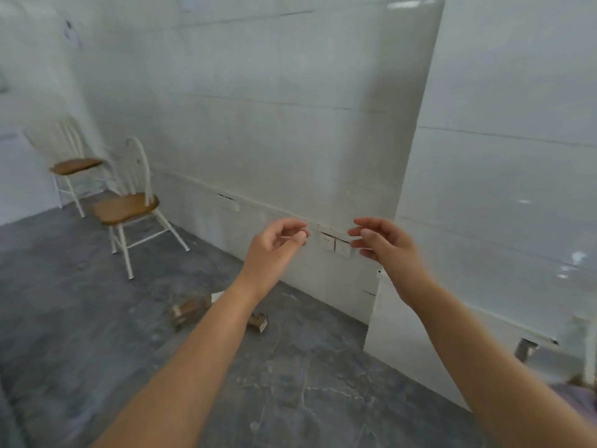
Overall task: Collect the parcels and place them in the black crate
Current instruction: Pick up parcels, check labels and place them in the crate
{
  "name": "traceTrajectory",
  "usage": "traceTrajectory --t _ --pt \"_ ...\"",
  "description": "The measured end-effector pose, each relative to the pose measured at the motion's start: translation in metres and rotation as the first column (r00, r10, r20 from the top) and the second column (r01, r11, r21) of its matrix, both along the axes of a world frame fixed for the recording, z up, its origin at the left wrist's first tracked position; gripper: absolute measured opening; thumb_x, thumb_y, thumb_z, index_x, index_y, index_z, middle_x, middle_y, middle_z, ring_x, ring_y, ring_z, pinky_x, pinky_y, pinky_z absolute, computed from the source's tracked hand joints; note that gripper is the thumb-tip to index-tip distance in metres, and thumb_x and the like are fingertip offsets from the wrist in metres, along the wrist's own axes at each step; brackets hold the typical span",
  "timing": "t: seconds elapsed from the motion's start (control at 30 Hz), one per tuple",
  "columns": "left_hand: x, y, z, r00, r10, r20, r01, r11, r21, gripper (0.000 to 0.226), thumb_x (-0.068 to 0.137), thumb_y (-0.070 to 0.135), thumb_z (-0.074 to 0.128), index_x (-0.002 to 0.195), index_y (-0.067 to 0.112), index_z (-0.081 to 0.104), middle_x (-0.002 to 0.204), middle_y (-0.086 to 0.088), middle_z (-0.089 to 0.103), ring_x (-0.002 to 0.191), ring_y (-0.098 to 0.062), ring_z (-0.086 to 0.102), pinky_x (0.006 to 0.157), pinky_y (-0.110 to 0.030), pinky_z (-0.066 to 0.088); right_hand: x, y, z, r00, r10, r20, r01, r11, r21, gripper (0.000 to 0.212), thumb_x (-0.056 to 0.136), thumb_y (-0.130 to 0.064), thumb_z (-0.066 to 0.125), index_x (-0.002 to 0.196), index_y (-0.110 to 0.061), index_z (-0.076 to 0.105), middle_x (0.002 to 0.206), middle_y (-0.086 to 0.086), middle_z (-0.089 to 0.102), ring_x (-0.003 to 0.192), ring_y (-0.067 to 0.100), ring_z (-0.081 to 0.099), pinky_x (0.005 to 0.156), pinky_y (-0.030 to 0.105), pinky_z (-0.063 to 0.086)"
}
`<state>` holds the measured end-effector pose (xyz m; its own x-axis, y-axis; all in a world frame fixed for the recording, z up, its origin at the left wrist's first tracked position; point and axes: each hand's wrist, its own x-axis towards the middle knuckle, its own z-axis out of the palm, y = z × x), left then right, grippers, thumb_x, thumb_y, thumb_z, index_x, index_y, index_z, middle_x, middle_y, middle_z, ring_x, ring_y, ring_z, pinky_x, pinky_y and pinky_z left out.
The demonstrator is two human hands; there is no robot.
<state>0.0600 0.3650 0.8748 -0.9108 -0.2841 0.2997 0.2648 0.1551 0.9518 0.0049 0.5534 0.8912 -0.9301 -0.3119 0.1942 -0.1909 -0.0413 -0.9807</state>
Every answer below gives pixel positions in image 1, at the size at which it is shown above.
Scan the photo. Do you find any white wall cable trunking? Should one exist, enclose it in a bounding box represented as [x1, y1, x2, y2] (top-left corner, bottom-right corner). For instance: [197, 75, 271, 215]
[151, 169, 355, 241]

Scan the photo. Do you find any white pipe fixture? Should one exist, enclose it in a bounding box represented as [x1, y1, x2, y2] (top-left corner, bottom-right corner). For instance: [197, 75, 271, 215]
[572, 310, 597, 389]

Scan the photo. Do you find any light purple clothing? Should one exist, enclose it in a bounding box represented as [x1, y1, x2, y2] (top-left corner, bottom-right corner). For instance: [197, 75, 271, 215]
[548, 381, 597, 418]

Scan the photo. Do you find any person's left hand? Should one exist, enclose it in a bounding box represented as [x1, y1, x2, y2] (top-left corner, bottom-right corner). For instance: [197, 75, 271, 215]
[237, 217, 311, 300]

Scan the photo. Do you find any person's right forearm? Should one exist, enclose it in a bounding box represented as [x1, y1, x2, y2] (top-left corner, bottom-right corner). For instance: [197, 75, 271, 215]
[408, 282, 597, 448]

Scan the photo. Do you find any brown cardboard box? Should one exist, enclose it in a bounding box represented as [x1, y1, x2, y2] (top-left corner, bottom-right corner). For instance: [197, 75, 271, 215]
[168, 296, 213, 330]

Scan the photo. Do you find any white chair with wooden seat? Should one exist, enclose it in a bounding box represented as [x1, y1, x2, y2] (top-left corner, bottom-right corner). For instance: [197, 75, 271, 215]
[23, 117, 111, 219]
[89, 136, 191, 281]

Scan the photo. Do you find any person's left forearm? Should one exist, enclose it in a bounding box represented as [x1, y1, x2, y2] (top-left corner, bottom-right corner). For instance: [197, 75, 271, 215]
[91, 275, 269, 448]

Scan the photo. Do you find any person's right hand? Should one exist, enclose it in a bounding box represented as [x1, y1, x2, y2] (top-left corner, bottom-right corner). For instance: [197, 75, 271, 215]
[347, 217, 437, 308]

